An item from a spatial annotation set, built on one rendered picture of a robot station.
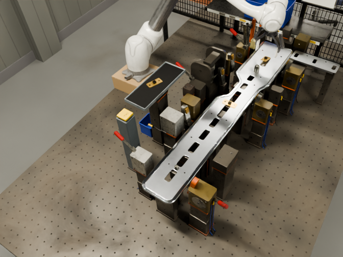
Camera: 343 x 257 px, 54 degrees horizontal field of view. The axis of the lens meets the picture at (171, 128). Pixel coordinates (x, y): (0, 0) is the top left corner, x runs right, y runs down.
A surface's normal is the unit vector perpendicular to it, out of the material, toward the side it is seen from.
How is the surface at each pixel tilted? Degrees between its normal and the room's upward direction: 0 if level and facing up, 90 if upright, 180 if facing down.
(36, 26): 90
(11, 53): 90
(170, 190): 0
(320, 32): 0
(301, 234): 0
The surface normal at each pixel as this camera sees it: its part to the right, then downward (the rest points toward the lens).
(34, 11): 0.84, 0.38
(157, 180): -0.05, -0.65
